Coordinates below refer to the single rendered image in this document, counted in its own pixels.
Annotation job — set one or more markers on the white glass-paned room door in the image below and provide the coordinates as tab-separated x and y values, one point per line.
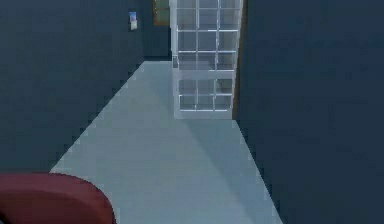
206	60

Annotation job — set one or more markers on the brown framed wall picture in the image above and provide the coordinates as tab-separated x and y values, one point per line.
162	13

